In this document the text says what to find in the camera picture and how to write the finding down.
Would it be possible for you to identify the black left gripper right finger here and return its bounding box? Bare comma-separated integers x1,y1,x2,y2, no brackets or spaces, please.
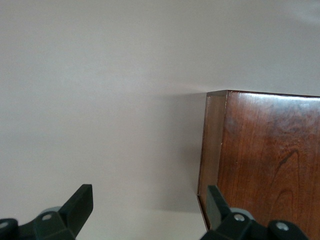
199,184,310,240

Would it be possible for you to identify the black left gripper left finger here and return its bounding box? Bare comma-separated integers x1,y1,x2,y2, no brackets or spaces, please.
0,184,94,240

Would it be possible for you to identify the dark wooden cabinet box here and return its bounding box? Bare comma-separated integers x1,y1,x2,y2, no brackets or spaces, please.
196,89,320,240

